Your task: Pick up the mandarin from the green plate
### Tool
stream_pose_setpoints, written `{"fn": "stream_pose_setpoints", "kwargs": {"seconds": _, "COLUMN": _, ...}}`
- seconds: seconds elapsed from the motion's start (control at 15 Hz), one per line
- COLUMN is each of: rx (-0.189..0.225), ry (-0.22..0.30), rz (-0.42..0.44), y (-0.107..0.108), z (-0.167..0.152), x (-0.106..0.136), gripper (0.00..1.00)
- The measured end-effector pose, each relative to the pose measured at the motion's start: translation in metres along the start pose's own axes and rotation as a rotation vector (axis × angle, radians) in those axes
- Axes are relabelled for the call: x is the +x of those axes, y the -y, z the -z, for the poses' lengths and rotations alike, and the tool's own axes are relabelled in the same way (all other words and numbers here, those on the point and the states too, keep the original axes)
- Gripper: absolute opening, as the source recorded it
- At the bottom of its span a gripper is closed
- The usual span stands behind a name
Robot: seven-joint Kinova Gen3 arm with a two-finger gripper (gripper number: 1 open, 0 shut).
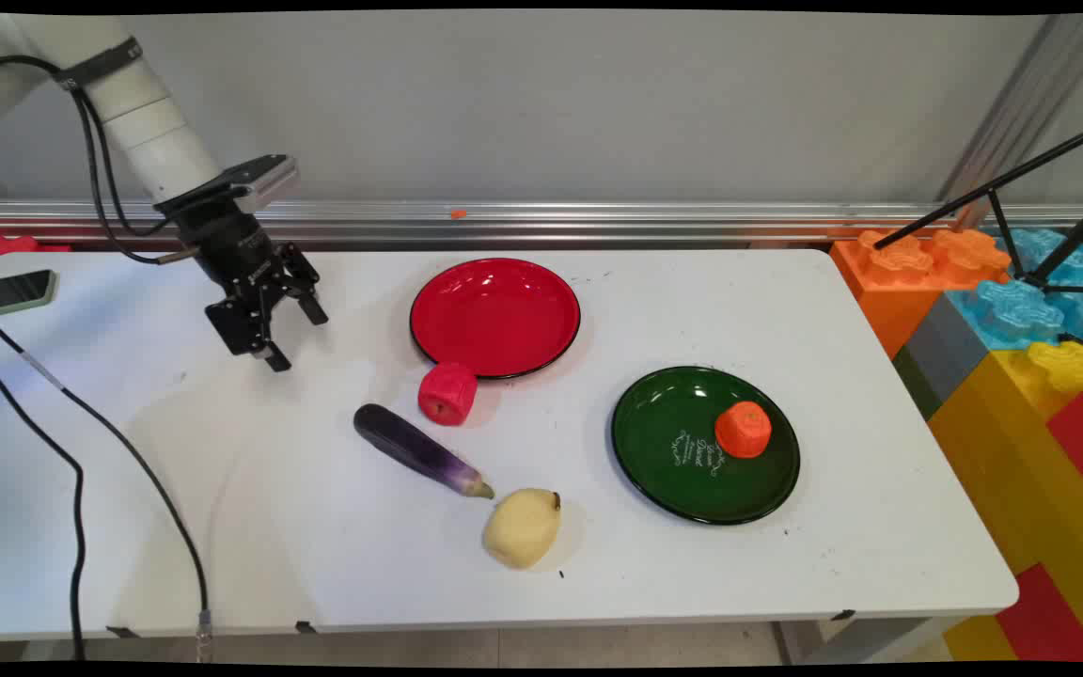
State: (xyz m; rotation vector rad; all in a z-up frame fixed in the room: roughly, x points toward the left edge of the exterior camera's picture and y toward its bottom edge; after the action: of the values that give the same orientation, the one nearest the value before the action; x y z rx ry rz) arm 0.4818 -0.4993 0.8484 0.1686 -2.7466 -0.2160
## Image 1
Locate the thin black cable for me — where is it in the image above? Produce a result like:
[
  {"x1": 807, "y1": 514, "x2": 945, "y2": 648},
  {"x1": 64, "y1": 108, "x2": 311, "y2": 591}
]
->
[{"x1": 0, "y1": 338, "x2": 89, "y2": 661}]

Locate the black tripod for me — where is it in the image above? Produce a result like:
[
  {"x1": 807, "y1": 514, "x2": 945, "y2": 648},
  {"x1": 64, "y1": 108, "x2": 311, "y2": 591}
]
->
[{"x1": 873, "y1": 115, "x2": 1083, "y2": 295}]

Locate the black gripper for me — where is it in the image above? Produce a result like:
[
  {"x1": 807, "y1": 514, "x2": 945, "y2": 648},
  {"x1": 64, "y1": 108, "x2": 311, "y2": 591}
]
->
[{"x1": 154, "y1": 183, "x2": 330, "y2": 373}]

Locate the aluminium rail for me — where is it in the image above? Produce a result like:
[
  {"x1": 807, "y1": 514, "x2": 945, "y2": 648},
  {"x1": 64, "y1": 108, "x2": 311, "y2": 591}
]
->
[{"x1": 0, "y1": 197, "x2": 1083, "y2": 249}]

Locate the red plate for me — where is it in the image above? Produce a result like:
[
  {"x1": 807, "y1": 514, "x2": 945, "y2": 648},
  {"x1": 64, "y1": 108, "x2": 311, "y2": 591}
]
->
[{"x1": 409, "y1": 258, "x2": 582, "y2": 381}]

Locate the grey foam block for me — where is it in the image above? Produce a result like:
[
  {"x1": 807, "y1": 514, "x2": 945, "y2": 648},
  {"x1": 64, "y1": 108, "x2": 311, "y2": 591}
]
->
[{"x1": 892, "y1": 293, "x2": 992, "y2": 420}]

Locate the black cable strap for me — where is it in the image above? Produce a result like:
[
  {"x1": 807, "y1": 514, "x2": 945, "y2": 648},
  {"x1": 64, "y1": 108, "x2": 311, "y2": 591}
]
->
[{"x1": 56, "y1": 38, "x2": 144, "y2": 91}]

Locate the grey table leg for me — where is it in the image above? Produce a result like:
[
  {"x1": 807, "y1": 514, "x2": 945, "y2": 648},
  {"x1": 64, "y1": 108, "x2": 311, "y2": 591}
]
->
[{"x1": 772, "y1": 617, "x2": 967, "y2": 665}]

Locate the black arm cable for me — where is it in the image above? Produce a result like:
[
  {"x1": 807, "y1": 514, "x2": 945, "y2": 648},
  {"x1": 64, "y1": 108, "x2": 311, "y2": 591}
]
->
[{"x1": 0, "y1": 55, "x2": 202, "y2": 267}]

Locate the orange toy tangerine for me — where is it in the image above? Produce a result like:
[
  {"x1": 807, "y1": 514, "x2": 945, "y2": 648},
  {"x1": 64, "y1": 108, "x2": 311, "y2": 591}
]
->
[{"x1": 714, "y1": 401, "x2": 774, "y2": 460}]

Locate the yellow toy potato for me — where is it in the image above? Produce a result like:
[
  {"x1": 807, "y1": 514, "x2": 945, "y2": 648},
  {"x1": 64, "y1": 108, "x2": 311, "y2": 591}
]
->
[{"x1": 482, "y1": 488, "x2": 563, "y2": 570}]

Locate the black smartphone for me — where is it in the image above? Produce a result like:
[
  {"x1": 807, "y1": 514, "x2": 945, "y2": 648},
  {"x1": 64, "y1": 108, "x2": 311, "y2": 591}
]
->
[{"x1": 0, "y1": 270, "x2": 59, "y2": 322}]

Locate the light blue foam block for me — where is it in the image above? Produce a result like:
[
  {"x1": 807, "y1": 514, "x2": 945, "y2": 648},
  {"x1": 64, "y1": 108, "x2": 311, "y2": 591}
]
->
[{"x1": 946, "y1": 226, "x2": 1083, "y2": 351}]

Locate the dark green plate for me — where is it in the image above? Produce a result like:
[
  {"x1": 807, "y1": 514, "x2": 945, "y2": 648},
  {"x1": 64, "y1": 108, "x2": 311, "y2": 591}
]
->
[{"x1": 610, "y1": 366, "x2": 802, "y2": 526}]

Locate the black cable with grey plug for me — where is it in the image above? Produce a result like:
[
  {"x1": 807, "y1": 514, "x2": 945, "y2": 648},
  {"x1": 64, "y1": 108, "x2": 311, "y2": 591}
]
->
[{"x1": 0, "y1": 303, "x2": 216, "y2": 663}]

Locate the orange foam block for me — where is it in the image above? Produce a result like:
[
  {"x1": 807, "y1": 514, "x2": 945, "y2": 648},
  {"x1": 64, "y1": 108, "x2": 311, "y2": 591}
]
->
[{"x1": 828, "y1": 228, "x2": 1012, "y2": 360}]

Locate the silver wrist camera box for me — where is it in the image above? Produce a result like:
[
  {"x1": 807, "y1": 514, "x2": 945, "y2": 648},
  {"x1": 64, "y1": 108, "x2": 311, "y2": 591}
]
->
[{"x1": 219, "y1": 154, "x2": 302, "y2": 213}]

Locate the red toy apple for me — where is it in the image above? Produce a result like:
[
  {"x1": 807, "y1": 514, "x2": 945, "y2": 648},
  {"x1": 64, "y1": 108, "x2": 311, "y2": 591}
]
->
[{"x1": 417, "y1": 362, "x2": 479, "y2": 427}]

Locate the large yellow foam block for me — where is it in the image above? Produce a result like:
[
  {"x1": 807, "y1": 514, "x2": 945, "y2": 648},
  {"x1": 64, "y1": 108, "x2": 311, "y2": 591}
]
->
[{"x1": 927, "y1": 340, "x2": 1083, "y2": 664}]

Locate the purple toy eggplant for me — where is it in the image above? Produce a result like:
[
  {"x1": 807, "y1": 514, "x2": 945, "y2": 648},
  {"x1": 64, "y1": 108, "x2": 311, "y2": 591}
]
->
[{"x1": 353, "y1": 403, "x2": 495, "y2": 500}]

